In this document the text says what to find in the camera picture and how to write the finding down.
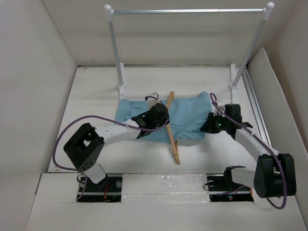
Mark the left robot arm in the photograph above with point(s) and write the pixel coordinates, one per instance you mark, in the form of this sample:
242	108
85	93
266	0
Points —
85	146

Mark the white metal clothes rack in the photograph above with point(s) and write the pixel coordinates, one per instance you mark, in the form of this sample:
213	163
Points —
235	75

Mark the aluminium rail on right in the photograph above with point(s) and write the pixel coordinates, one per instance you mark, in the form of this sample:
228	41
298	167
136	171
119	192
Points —
261	127

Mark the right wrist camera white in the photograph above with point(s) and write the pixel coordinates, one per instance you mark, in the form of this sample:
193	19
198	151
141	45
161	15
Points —
219	104

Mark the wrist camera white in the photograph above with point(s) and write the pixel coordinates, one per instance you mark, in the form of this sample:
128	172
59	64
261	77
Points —
219	104
152	99

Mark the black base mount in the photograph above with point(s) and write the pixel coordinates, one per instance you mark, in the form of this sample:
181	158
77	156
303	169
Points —
221	191
109	191

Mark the light blue trousers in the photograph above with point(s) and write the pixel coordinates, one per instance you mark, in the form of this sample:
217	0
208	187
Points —
187	115

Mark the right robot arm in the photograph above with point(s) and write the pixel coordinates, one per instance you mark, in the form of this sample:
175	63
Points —
274	175

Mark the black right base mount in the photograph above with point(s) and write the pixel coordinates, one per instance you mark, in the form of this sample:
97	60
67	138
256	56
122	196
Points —
221	191

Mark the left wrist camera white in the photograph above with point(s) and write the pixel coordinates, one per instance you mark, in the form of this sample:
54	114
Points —
152	99

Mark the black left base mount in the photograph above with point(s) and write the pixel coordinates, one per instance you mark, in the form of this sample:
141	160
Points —
109	191

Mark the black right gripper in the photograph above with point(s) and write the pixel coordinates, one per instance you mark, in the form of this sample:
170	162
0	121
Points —
208	126

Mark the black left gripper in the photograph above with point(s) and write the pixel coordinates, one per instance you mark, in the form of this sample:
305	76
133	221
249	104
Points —
164	120

